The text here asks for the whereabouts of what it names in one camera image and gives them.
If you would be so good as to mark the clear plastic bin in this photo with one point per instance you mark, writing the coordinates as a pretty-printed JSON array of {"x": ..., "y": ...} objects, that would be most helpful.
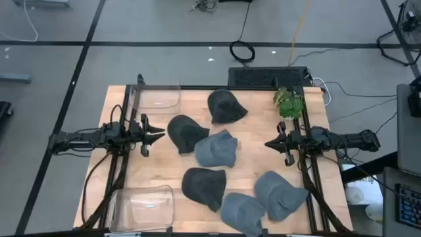
[
  {"x": 158, "y": 98},
  {"x": 141, "y": 207}
]

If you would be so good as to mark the green plant in white pot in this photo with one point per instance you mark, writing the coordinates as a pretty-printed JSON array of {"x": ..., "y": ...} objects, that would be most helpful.
[{"x": 289, "y": 105}]

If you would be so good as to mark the black bar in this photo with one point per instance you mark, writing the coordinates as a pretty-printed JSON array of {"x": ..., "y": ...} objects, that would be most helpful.
[{"x": 368, "y": 168}]

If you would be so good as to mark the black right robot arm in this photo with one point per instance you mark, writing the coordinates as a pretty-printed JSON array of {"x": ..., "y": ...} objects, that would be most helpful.
[{"x": 345, "y": 140}]

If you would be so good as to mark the black floor fan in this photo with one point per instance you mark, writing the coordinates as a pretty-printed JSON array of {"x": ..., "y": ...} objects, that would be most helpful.
[{"x": 411, "y": 19}]

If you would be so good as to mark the grey cabinet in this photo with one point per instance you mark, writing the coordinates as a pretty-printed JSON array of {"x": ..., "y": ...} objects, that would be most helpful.
[{"x": 389, "y": 214}]

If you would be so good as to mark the grey side table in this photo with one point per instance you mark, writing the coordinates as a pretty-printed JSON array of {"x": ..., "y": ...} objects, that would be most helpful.
[{"x": 409, "y": 131}]

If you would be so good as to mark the black keypad with coloured keys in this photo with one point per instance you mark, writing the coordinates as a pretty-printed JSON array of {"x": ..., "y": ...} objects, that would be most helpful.
[{"x": 409, "y": 205}]

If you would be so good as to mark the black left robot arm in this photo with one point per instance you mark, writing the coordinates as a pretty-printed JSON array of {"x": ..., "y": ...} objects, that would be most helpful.
[{"x": 82, "y": 138}]

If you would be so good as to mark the grey cap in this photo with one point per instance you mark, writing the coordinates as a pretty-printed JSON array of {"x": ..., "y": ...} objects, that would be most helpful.
[
  {"x": 241, "y": 212},
  {"x": 278, "y": 195},
  {"x": 215, "y": 149}
]

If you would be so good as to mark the black device on side table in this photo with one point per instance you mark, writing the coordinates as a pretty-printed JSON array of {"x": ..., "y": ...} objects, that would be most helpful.
[{"x": 415, "y": 98}]

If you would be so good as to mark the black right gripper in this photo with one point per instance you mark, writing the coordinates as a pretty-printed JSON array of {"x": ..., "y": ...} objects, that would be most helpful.
[{"x": 294, "y": 141}]

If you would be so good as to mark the grey flat object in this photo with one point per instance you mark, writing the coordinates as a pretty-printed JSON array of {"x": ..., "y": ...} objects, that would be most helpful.
[{"x": 42, "y": 2}]

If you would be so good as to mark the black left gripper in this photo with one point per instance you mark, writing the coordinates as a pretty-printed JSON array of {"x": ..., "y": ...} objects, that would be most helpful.
[{"x": 138, "y": 133}]

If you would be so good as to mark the black floor object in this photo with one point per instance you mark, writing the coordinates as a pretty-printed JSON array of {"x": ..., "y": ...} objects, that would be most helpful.
[{"x": 4, "y": 112}]

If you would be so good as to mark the black aluminium table frame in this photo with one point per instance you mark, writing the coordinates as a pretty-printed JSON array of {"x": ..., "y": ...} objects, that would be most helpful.
[{"x": 197, "y": 88}]

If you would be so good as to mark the grey floor bar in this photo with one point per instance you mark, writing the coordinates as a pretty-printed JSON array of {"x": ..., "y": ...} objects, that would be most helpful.
[{"x": 14, "y": 78}]

